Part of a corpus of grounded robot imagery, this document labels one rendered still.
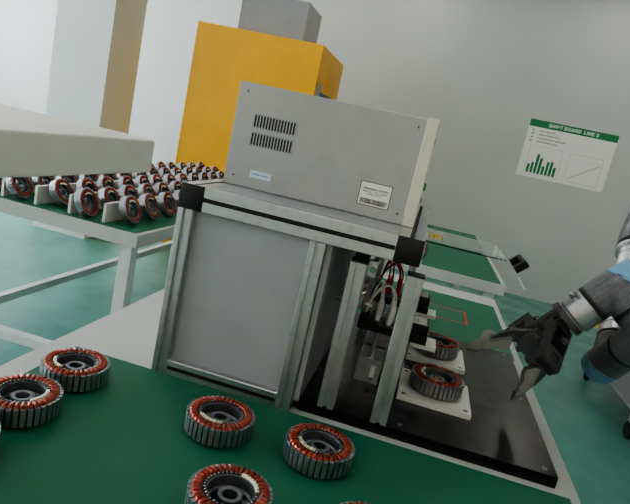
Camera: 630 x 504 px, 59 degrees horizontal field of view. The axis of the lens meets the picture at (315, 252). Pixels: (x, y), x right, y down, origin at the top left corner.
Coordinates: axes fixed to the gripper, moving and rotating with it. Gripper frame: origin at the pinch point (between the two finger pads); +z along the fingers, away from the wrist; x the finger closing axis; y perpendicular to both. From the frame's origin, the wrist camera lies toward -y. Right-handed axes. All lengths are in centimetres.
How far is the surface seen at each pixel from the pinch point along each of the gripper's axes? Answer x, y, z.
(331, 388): 23.9, -17.5, 19.1
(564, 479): -15.6, -16.8, -2.2
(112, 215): 92, 92, 94
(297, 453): 25.9, -36.5, 20.9
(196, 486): 36, -51, 25
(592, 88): -84, 538, -152
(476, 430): -2.1, -10.9, 6.0
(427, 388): 7.1, -4.1, 10.2
